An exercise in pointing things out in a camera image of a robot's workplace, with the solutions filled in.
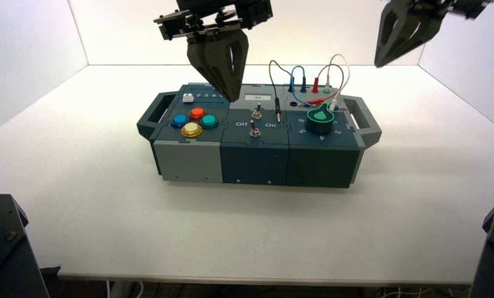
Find yellow round push button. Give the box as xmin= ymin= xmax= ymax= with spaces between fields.
xmin=181 ymin=122 xmax=204 ymax=138

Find teal and grey control box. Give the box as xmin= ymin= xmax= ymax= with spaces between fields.
xmin=137 ymin=83 xmax=383 ymax=189

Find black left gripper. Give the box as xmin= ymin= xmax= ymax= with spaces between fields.
xmin=153 ymin=0 xmax=274 ymax=103

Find thin white wires under table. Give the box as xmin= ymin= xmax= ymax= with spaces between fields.
xmin=372 ymin=285 xmax=435 ymax=298

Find white banana plug cable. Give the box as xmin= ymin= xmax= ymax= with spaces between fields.
xmin=325 ymin=53 xmax=351 ymax=112

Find dark left arm base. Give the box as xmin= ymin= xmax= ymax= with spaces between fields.
xmin=0 ymin=194 xmax=50 ymax=298

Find black banana plug cable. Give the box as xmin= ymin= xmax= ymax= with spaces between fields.
xmin=269 ymin=60 xmax=294 ymax=122

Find green round push button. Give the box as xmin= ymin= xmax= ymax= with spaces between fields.
xmin=199 ymin=114 xmax=220 ymax=130

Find green rotary knob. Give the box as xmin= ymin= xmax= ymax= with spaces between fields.
xmin=305 ymin=103 xmax=335 ymax=135

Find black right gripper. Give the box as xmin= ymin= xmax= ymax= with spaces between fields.
xmin=374 ymin=0 xmax=494 ymax=69

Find blue banana plug cable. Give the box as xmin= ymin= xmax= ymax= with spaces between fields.
xmin=288 ymin=65 xmax=318 ymax=108

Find red banana plug cable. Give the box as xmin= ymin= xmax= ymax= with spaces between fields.
xmin=306 ymin=63 xmax=346 ymax=107

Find blue round push button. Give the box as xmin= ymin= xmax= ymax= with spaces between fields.
xmin=170 ymin=114 xmax=190 ymax=129

